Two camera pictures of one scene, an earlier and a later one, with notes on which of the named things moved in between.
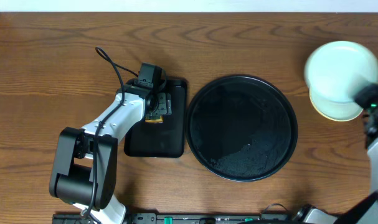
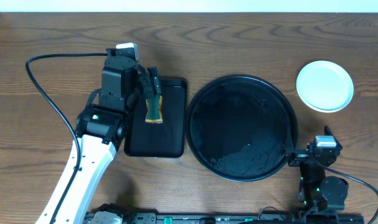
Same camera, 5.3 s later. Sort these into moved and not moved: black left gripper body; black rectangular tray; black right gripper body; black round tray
Moved: black right gripper body; black left gripper body
Not moved: black round tray; black rectangular tray
